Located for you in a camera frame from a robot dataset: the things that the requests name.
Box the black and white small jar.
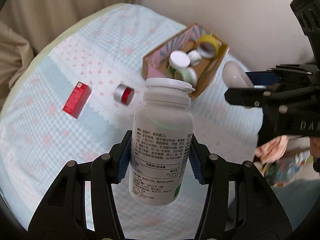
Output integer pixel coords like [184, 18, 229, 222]
[187, 50, 202, 67]

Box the large white lid jar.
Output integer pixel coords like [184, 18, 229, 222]
[168, 50, 190, 69]

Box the red rectangular carton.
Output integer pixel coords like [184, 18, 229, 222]
[62, 82, 91, 119]

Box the cardboard box with pink lining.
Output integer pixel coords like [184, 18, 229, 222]
[142, 23, 229, 100]

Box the beige curtain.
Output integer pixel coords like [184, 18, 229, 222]
[1, 0, 139, 102]

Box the blue checkered floral bedsheet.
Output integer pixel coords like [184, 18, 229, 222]
[1, 4, 263, 239]

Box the yellow tape roll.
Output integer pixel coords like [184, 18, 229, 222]
[195, 34, 220, 59]

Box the red jar with silver lid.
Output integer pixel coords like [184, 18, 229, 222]
[113, 83, 135, 106]

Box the mint green cream jar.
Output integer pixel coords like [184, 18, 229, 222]
[174, 67, 198, 87]

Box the white earbuds case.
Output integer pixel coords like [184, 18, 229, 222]
[222, 61, 254, 88]

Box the white pill bottle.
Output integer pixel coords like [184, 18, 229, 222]
[129, 77, 194, 206]

